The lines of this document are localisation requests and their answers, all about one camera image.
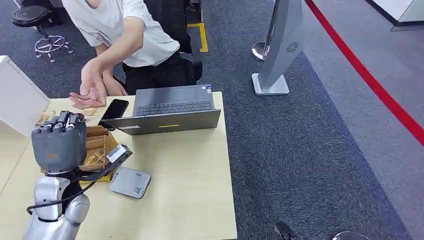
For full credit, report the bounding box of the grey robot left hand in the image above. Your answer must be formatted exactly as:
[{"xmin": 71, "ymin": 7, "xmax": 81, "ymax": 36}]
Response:
[{"xmin": 31, "ymin": 110, "xmax": 88, "ymax": 175}]

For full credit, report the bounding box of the person's right hand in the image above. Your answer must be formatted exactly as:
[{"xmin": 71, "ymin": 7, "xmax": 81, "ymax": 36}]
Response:
[{"xmin": 68, "ymin": 91, "xmax": 108, "ymax": 111}]

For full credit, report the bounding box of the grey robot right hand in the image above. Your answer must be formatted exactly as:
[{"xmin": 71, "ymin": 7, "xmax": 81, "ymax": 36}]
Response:
[{"xmin": 273, "ymin": 220, "xmax": 300, "ymax": 240}]

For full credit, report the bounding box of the person's left hand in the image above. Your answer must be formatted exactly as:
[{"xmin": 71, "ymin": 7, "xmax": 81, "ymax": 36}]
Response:
[{"xmin": 79, "ymin": 58, "xmax": 108, "ymax": 106}]

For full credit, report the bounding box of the gold card stack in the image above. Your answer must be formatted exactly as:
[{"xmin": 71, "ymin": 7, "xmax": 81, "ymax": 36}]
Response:
[
  {"xmin": 84, "ymin": 151, "xmax": 108, "ymax": 166},
  {"xmin": 82, "ymin": 107, "xmax": 105, "ymax": 119},
  {"xmin": 34, "ymin": 110, "xmax": 58, "ymax": 129}
]

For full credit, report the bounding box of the black smartphone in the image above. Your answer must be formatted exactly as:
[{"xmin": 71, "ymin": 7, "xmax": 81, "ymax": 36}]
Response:
[{"xmin": 97, "ymin": 98, "xmax": 130, "ymax": 130}]

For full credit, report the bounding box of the wooden card box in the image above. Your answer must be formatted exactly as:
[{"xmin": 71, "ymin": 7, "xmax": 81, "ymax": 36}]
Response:
[{"xmin": 40, "ymin": 125, "xmax": 119, "ymax": 185}]

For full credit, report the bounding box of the white cabinet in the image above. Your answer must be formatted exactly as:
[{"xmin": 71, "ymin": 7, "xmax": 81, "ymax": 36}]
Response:
[{"xmin": 0, "ymin": 55, "xmax": 51, "ymax": 138}]

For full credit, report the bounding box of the chrome stanchion base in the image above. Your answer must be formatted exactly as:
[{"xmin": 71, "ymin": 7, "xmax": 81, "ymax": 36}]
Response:
[
  {"xmin": 331, "ymin": 230, "xmax": 372, "ymax": 240},
  {"xmin": 251, "ymin": 41, "xmax": 269, "ymax": 62}
]

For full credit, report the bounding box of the person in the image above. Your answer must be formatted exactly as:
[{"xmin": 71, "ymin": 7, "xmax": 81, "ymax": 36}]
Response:
[{"xmin": 61, "ymin": 0, "xmax": 204, "ymax": 97}]

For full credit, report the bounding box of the flat grey card reader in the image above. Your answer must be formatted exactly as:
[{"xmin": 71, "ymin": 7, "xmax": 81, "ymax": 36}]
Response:
[{"xmin": 108, "ymin": 166, "xmax": 152, "ymax": 200}]

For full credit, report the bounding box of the grey open laptop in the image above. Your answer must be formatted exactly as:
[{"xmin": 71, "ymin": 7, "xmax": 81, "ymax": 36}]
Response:
[{"xmin": 100, "ymin": 83, "xmax": 222, "ymax": 136}]

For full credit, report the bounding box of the black round stool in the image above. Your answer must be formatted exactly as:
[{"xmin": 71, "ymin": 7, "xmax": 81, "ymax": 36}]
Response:
[{"xmin": 10, "ymin": 5, "xmax": 74, "ymax": 63}]

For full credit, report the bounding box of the grey kiosk stand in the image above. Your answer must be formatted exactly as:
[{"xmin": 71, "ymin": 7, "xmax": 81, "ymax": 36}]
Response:
[{"xmin": 251, "ymin": 0, "xmax": 304, "ymax": 97}]

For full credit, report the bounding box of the white counter with dark edge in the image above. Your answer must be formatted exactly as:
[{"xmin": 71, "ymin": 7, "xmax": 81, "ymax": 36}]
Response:
[{"xmin": 364, "ymin": 0, "xmax": 424, "ymax": 32}]

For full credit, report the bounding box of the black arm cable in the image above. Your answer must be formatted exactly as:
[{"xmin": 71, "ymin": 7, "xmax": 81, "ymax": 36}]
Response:
[{"xmin": 26, "ymin": 163, "xmax": 115, "ymax": 216}]

